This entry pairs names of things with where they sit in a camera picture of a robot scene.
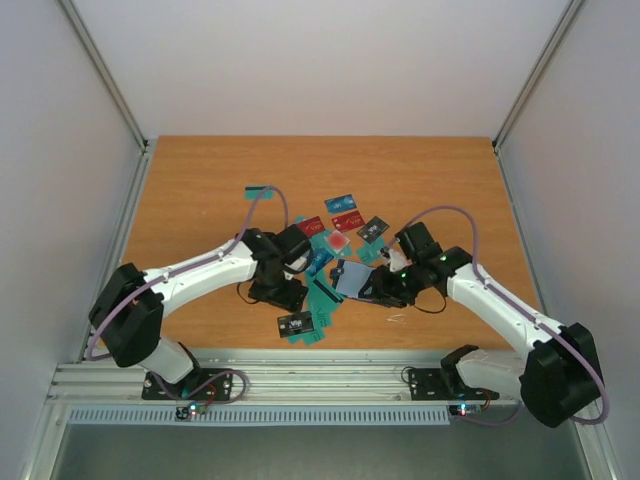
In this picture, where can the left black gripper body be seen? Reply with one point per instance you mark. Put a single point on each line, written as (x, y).
(276, 292)

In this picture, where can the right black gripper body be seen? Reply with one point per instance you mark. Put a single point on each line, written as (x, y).
(381, 288)

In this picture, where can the black card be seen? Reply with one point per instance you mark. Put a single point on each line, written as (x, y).
(295, 324)
(373, 230)

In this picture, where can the green card with stripe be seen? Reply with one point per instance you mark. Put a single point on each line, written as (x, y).
(321, 295)

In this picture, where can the navy blue card holder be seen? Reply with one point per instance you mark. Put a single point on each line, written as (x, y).
(351, 280)

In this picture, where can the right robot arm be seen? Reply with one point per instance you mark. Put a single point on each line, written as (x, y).
(555, 371)

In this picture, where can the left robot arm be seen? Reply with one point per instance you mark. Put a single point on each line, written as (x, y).
(128, 313)

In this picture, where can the green card right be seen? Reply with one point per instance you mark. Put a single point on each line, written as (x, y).
(369, 253)

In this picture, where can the green VIP card bottom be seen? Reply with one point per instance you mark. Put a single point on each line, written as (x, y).
(322, 319)

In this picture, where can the blue card centre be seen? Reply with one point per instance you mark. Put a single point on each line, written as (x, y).
(320, 259)

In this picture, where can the blue card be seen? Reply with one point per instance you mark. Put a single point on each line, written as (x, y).
(320, 259)
(340, 204)

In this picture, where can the red VIP card left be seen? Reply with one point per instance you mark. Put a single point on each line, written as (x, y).
(311, 226)

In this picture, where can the red vip card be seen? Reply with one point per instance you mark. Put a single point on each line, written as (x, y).
(311, 226)
(348, 221)

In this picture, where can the white red card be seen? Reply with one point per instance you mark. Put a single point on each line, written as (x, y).
(339, 244)

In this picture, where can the red VIP card right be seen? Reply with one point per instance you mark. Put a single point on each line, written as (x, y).
(348, 221)

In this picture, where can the lone green card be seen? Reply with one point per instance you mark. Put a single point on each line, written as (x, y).
(262, 192)

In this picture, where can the blue card top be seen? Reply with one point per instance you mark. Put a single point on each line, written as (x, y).
(340, 204)

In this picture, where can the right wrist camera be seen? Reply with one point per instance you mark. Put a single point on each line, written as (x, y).
(394, 260)

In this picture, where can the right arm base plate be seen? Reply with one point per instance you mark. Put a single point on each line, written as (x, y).
(435, 384)

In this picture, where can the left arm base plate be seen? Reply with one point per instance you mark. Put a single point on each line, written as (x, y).
(201, 385)

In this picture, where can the grey slotted cable duct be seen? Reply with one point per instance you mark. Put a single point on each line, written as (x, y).
(262, 416)

